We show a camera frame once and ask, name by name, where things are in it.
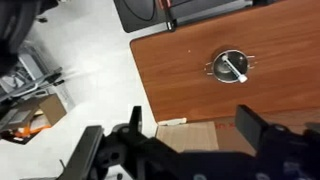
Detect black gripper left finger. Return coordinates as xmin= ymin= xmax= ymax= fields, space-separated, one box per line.
xmin=128 ymin=105 xmax=144 ymax=136

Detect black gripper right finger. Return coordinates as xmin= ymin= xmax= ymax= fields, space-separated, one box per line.
xmin=234 ymin=104 xmax=270 ymax=156

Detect small steel pot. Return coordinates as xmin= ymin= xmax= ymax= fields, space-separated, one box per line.
xmin=204 ymin=48 xmax=257 ymax=84

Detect brown cardboard sheet red print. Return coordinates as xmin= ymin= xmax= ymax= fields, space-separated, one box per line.
xmin=155 ymin=108 xmax=320 ymax=158

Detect open cardboard box orange contents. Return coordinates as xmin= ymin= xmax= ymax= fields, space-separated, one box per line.
xmin=0 ymin=94 xmax=68 ymax=145

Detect black perforated platform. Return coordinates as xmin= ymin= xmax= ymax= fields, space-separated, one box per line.
xmin=113 ymin=0 xmax=278 ymax=34

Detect black rolling chair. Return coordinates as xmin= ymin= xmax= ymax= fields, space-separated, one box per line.
xmin=0 ymin=0 xmax=60 ymax=75

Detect black clamp orange handle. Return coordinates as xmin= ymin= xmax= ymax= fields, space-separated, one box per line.
xmin=159 ymin=0 xmax=178 ymax=33

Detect grey metal frame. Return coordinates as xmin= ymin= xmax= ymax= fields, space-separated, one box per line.
xmin=0 ymin=39 xmax=66 ymax=103

